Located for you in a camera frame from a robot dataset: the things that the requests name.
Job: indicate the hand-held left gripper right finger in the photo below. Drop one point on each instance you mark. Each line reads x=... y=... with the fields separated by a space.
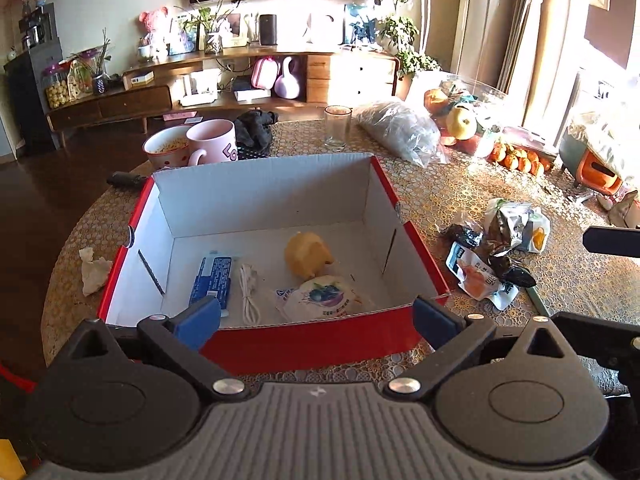
x=432 y=322

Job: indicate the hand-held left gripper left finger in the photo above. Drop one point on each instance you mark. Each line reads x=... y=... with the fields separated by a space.
x=197 y=322

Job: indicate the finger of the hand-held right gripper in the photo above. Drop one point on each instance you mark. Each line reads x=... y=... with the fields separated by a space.
x=612 y=241
x=600 y=335

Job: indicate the blue snack bar packet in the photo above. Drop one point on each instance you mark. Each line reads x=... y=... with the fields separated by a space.
x=212 y=280

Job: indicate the white snack packet orange picture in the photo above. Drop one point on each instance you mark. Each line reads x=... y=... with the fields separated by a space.
x=477 y=275

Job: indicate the silver packet with orange print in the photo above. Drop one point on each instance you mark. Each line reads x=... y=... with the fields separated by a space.
x=525 y=225

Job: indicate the dark brown snack packet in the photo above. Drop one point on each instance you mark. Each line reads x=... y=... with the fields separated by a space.
x=515 y=276

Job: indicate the red cardboard box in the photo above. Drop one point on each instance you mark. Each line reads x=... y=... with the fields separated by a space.
x=300 y=340

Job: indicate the clear bread packet blueberry print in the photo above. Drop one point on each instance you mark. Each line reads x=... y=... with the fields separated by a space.
x=320 y=297

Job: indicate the lace-covered desktop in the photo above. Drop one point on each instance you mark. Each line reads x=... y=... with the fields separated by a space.
x=450 y=195

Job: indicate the brown paper bag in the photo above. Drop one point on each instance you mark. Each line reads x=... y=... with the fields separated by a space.
x=625 y=210

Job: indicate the crumpled white tissue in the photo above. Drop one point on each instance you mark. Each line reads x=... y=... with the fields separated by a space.
x=95 y=272

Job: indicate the pile of tangerines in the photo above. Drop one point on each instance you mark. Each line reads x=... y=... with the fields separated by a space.
x=520 y=160

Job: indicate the white bowl with red rim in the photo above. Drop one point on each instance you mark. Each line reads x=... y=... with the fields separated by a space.
x=165 y=150

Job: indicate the pink mug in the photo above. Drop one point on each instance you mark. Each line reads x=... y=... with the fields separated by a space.
x=215 y=140

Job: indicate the red round object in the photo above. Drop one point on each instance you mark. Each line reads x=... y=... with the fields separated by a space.
x=15 y=380

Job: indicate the clear plastic bag grey contents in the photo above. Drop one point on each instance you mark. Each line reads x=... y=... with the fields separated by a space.
x=400 y=132

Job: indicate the clear fruit bowl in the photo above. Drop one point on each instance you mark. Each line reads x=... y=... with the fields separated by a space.
x=480 y=97

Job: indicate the dark cloth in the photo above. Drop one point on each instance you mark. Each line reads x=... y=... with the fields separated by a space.
x=255 y=130

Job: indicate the clear drinking glass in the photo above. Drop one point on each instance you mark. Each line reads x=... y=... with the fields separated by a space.
x=337 y=130

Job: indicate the orange round fruit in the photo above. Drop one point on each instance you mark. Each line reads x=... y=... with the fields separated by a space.
x=435 y=101

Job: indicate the beige curtain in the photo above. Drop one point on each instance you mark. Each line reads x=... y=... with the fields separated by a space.
x=525 y=30

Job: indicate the wooden television cabinet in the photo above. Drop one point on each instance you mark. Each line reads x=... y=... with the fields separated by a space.
x=125 y=105

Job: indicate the white flat box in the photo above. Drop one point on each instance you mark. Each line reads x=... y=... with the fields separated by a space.
x=137 y=79

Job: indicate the purple vase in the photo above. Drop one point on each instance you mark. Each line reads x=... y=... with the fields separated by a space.
x=287 y=85

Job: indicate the pink bag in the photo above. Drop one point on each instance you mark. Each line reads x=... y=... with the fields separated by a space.
x=264 y=72

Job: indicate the small plant in dark vase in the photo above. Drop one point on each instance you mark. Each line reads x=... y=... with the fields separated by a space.
x=98 y=82

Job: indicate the white standing air conditioner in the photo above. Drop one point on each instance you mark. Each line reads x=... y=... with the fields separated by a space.
x=475 y=20

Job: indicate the snack jar with pink lid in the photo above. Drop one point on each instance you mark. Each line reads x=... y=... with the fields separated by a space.
x=56 y=90

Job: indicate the black cabinet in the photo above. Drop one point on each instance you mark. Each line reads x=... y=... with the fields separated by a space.
x=30 y=105

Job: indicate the small white cup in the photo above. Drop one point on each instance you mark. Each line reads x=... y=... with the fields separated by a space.
x=145 y=51

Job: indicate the potted grass plant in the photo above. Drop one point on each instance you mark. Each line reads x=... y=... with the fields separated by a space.
x=212 y=40

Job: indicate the pink teddy bear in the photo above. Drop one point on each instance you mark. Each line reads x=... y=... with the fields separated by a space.
x=154 y=27

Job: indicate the tall green tree plant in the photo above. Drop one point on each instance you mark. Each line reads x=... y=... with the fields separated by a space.
x=400 y=25

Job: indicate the black cylinder speaker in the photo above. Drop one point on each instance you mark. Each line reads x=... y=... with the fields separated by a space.
x=267 y=29

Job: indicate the coffee machine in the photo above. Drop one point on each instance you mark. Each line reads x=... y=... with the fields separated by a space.
x=36 y=30

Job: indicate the photo frame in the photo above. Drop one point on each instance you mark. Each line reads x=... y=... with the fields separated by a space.
x=235 y=27

